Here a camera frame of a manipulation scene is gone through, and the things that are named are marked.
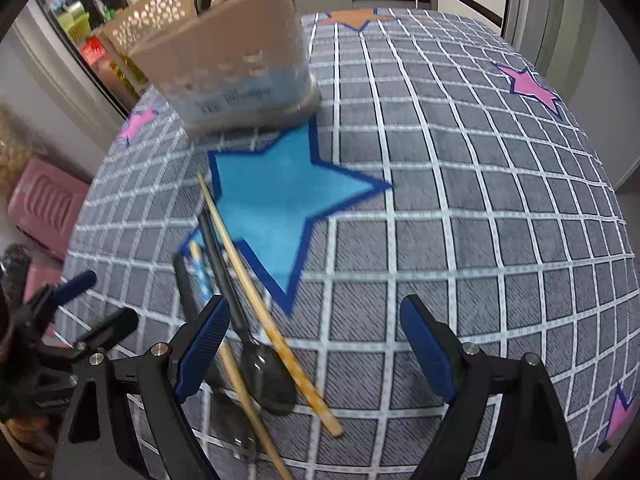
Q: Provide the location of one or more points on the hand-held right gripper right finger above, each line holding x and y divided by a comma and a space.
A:
427, 350

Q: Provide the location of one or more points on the beige flower-hole plastic basket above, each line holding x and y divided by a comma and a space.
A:
150, 15

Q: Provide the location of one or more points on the beige plastic utensil holder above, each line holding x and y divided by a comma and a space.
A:
225, 50

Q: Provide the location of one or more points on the red packet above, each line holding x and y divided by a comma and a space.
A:
95, 55

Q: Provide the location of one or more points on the green plastic basket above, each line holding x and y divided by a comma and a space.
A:
75, 22

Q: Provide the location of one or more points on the green bottle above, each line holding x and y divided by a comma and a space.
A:
105, 9

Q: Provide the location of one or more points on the pink plastic stool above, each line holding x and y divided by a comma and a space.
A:
47, 200

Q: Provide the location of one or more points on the clear bag of pale goods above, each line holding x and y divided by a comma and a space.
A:
15, 145

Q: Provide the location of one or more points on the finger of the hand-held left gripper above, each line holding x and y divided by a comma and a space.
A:
75, 284
110, 325

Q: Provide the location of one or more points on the yellow oil bottle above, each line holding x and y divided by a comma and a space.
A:
127, 75

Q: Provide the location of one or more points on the grey checkered star tablecloth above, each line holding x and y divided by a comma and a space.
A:
450, 200

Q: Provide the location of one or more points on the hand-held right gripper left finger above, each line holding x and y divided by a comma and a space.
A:
200, 355

